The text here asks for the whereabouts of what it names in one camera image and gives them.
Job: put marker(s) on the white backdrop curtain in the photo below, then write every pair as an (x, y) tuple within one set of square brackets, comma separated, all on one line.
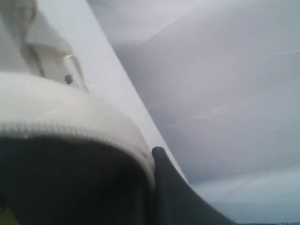
[(221, 80)]

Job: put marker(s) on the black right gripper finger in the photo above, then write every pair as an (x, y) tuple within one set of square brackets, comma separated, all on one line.
[(176, 203)]

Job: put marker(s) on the cream duffel bag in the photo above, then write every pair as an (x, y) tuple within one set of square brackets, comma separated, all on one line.
[(67, 157)]

